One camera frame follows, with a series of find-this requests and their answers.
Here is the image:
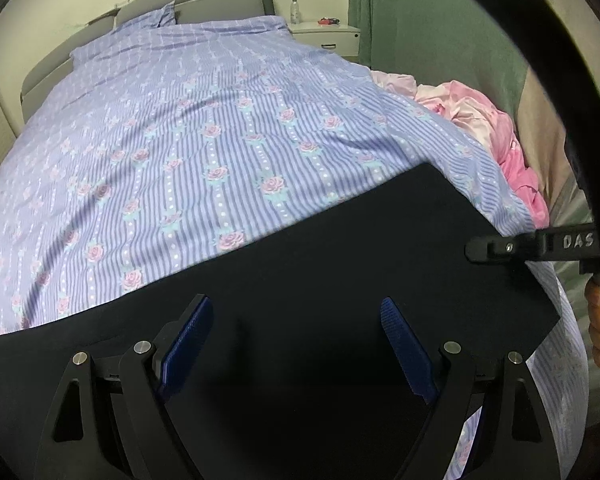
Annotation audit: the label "white nightstand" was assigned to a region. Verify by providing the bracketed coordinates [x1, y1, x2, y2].
[286, 22, 361, 58]

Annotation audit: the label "beige curtain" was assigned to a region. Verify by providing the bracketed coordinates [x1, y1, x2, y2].
[515, 60, 596, 281]

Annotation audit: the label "green curtain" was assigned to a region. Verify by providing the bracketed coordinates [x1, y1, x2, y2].
[347, 0, 546, 126]

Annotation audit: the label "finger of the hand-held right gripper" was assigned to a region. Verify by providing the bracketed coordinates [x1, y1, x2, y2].
[465, 232, 538, 264]

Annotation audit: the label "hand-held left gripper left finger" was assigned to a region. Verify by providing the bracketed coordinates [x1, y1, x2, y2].
[32, 294, 215, 480]

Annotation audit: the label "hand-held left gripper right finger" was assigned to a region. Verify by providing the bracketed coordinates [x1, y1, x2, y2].
[380, 297, 563, 480]

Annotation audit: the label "pink crumpled blanket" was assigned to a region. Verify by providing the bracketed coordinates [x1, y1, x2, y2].
[370, 70, 551, 233]

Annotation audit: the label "black pants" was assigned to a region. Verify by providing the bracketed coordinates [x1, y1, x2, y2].
[0, 162, 561, 480]

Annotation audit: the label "black curved bar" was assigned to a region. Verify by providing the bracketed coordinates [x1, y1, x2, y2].
[500, 0, 600, 281]

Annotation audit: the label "purple floral striped duvet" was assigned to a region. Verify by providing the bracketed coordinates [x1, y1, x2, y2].
[0, 15, 591, 480]

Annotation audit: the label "purple striped pillow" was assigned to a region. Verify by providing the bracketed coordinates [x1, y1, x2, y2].
[115, 1, 177, 31]

